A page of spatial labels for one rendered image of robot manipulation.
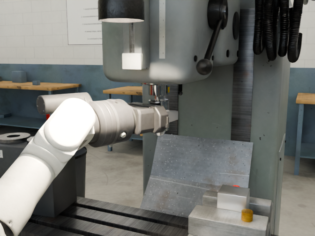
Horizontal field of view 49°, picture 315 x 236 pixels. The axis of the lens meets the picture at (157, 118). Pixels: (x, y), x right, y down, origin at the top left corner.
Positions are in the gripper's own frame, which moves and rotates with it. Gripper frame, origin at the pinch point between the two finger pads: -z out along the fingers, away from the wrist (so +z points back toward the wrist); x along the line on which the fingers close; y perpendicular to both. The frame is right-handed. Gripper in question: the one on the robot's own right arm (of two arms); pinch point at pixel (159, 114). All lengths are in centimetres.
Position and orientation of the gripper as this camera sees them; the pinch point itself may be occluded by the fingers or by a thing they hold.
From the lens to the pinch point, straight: 77.3
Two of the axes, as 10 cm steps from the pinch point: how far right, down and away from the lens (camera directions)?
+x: -6.9, -1.3, 7.1
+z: -7.2, 1.1, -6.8
